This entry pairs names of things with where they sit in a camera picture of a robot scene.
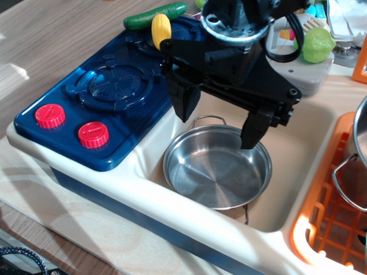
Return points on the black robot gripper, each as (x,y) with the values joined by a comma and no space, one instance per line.
(230,63)

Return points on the small steel pan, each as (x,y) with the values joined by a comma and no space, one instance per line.
(206,164)

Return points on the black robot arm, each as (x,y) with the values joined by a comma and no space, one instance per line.
(239,12)

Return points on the blue toy stove top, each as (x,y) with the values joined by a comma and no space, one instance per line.
(121,85)

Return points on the right red stove knob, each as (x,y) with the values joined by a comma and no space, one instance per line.
(93,135)

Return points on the red stove knob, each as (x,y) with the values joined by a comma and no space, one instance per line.
(50,116)
(93,135)

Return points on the beige toy kitchen sink unit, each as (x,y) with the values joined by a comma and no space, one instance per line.
(273,242)

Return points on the left red stove knob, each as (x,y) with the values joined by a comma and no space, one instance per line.
(50,116)

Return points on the yellow toy corn cob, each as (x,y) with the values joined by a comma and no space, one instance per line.
(161,29)

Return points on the green toy cucumber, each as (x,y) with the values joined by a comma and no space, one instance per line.
(144,20)

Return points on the white toy spatula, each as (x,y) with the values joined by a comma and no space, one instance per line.
(309,22)

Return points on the large steel pot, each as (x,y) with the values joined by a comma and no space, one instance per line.
(350,177)

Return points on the orange plastic dish rack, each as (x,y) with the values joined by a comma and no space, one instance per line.
(328,232)

